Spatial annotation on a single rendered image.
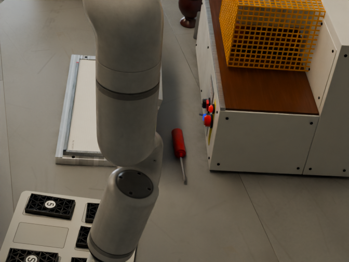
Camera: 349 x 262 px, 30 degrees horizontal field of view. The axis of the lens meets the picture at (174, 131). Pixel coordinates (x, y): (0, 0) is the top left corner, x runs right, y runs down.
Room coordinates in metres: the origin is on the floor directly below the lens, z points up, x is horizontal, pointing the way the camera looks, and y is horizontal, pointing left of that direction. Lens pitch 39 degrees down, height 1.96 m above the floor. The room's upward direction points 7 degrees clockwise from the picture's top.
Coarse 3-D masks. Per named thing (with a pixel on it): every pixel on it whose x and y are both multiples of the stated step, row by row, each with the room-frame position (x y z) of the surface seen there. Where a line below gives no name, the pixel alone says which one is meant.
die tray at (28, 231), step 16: (32, 192) 1.02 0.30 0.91; (16, 208) 0.96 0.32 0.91; (80, 208) 0.99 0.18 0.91; (16, 224) 0.92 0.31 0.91; (32, 224) 0.92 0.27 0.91; (48, 224) 0.93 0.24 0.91; (64, 224) 0.94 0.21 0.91; (80, 224) 0.94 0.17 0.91; (16, 240) 0.88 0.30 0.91; (32, 240) 0.88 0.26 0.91; (48, 240) 0.89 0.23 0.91; (64, 240) 0.89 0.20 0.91; (0, 256) 0.83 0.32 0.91; (64, 256) 0.85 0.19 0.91; (80, 256) 0.86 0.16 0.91
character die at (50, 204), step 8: (32, 200) 0.99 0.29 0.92; (40, 200) 0.99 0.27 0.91; (48, 200) 0.99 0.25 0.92; (56, 200) 1.00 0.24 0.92; (64, 200) 1.00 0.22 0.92; (72, 200) 1.00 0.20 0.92; (32, 208) 0.96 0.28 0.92; (40, 208) 0.97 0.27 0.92; (48, 208) 0.96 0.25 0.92; (56, 208) 0.97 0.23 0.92; (64, 208) 0.97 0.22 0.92; (72, 208) 0.98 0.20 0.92; (56, 216) 0.95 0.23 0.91; (64, 216) 0.95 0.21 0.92
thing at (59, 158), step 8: (72, 56) 1.56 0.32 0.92; (80, 56) 1.56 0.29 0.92; (88, 56) 1.57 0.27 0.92; (72, 64) 1.52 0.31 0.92; (72, 72) 1.48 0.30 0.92; (72, 80) 1.44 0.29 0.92; (64, 104) 1.33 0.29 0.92; (64, 112) 1.30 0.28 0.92; (72, 112) 1.31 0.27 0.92; (64, 120) 1.27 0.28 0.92; (64, 128) 1.23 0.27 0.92; (64, 136) 1.21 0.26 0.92; (56, 152) 1.14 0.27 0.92; (56, 160) 1.13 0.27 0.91; (64, 160) 1.13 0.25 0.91; (72, 160) 1.13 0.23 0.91; (80, 160) 1.14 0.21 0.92; (88, 160) 1.14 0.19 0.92; (96, 160) 1.14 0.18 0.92; (104, 160) 1.14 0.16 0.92
